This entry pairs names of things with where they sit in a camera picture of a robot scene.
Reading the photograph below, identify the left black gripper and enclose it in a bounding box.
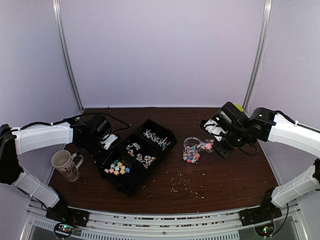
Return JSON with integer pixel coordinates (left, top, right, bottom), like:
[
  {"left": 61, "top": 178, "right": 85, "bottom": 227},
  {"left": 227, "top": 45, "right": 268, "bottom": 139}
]
[{"left": 79, "top": 136, "right": 114, "bottom": 166}]

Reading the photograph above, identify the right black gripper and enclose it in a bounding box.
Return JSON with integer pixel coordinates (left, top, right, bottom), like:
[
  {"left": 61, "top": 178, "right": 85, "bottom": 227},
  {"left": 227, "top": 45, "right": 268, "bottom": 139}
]
[{"left": 212, "top": 127, "right": 249, "bottom": 159}]

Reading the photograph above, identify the metal scoop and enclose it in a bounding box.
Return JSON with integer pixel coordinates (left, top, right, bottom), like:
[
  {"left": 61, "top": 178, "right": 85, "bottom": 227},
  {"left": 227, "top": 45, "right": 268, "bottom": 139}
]
[{"left": 197, "top": 139, "right": 214, "bottom": 152}]

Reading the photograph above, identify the clear plastic cup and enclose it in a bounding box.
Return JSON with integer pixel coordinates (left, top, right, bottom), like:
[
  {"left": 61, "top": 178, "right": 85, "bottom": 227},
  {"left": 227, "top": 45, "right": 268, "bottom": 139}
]
[{"left": 182, "top": 137, "right": 202, "bottom": 164}]

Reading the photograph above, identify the black three-compartment candy tray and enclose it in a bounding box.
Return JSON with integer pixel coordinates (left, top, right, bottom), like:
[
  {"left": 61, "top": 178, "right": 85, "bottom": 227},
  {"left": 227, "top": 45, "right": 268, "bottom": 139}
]
[{"left": 99, "top": 119, "right": 177, "bottom": 197}]

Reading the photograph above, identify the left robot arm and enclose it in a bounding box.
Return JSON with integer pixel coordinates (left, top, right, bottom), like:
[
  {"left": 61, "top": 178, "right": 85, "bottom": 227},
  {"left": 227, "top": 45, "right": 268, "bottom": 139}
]
[{"left": 0, "top": 114, "right": 120, "bottom": 222}]

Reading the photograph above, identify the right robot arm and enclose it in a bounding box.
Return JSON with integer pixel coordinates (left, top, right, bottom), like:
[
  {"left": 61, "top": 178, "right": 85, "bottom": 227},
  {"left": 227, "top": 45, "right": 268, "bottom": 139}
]
[{"left": 203, "top": 101, "right": 320, "bottom": 221}]

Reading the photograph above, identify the cream floral mug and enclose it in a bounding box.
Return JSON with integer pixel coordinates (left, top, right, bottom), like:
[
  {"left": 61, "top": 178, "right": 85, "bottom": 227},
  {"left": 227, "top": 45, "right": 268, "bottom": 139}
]
[{"left": 51, "top": 150, "right": 84, "bottom": 183}]

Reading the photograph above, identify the green bowl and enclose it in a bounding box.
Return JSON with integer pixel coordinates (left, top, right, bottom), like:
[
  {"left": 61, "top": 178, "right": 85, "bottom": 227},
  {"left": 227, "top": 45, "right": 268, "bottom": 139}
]
[{"left": 233, "top": 103, "right": 244, "bottom": 112}]

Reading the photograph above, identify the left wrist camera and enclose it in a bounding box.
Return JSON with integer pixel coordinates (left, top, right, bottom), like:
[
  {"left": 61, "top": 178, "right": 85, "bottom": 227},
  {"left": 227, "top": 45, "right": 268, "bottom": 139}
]
[{"left": 100, "top": 133, "right": 118, "bottom": 150}]

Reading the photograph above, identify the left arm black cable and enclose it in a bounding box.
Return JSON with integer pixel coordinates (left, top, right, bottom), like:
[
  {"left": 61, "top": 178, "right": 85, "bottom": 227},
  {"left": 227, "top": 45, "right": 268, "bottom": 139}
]
[{"left": 0, "top": 112, "right": 133, "bottom": 141}]

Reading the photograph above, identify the front aluminium rail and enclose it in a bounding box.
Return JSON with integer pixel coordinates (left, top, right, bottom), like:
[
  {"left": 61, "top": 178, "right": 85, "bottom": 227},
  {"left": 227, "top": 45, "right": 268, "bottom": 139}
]
[{"left": 24, "top": 204, "right": 301, "bottom": 240}]

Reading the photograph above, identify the left aluminium frame post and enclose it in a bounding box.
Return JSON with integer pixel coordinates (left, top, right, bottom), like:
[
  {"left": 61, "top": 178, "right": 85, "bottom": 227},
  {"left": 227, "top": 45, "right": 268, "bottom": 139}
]
[{"left": 52, "top": 0, "right": 85, "bottom": 113}]

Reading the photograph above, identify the aluminium frame post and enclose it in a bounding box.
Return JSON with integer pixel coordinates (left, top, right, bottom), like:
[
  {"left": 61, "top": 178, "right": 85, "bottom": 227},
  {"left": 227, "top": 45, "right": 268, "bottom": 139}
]
[
  {"left": 242, "top": 0, "right": 273, "bottom": 114},
  {"left": 52, "top": 0, "right": 85, "bottom": 113}
]

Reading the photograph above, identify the right aluminium frame post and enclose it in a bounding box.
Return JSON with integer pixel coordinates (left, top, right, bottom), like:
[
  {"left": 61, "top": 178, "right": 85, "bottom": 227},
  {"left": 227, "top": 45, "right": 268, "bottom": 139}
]
[{"left": 242, "top": 0, "right": 273, "bottom": 114}]

